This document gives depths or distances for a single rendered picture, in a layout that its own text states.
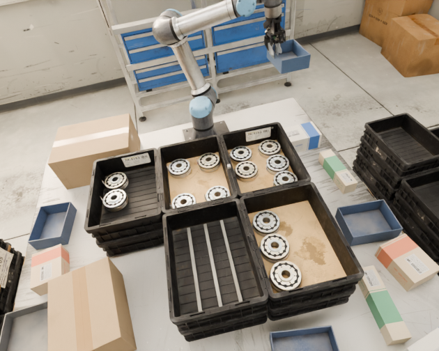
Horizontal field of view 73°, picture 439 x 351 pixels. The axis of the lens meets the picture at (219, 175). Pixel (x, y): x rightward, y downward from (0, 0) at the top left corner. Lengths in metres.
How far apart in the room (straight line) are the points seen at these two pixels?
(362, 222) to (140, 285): 0.96
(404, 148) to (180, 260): 1.55
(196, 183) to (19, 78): 3.21
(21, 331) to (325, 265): 1.14
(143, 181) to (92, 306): 0.58
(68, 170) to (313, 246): 1.22
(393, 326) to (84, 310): 1.00
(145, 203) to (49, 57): 2.94
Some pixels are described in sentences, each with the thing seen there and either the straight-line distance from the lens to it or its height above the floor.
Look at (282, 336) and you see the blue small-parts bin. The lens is 1.14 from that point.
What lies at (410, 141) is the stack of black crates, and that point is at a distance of 2.22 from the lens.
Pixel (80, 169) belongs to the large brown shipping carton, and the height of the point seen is 0.82.
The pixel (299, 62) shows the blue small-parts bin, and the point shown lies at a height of 1.10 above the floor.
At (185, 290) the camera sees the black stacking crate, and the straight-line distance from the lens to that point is 1.10.
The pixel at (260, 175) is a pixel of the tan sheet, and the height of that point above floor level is 0.83.
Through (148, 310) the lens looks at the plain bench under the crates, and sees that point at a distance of 1.25.
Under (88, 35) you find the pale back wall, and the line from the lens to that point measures 3.89.
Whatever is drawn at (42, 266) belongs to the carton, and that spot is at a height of 0.77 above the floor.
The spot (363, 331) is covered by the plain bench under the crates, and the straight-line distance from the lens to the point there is 1.22.
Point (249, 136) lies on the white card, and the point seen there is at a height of 0.89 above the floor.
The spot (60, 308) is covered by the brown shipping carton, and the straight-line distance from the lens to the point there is 1.21.
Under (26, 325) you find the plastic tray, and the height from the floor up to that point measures 0.70.
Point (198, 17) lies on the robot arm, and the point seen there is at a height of 1.39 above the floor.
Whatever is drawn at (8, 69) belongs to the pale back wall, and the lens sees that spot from 4.23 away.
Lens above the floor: 1.83
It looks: 47 degrees down
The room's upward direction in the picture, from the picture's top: 9 degrees counter-clockwise
